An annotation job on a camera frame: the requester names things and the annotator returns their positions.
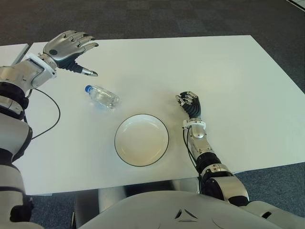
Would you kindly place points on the white plate with black rim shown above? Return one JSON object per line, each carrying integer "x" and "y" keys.
{"x": 141, "y": 140}

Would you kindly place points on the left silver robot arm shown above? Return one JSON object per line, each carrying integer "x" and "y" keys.
{"x": 14, "y": 74}

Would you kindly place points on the neighbouring white table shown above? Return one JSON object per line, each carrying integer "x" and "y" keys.
{"x": 9, "y": 52}

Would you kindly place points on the grey table leg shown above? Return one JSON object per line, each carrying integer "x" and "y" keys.
{"x": 104, "y": 200}

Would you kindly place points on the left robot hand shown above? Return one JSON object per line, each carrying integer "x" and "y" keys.
{"x": 62, "y": 50}

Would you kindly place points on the grey robot torso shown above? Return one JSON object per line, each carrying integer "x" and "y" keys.
{"x": 155, "y": 210}

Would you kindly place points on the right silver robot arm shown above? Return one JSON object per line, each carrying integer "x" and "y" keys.
{"x": 200, "y": 143}

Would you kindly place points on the clear bottle with blue cap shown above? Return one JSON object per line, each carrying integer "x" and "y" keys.
{"x": 104, "y": 97}

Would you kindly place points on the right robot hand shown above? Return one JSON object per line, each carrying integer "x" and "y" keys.
{"x": 194, "y": 107}

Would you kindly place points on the white table leg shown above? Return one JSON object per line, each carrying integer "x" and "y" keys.
{"x": 183, "y": 186}

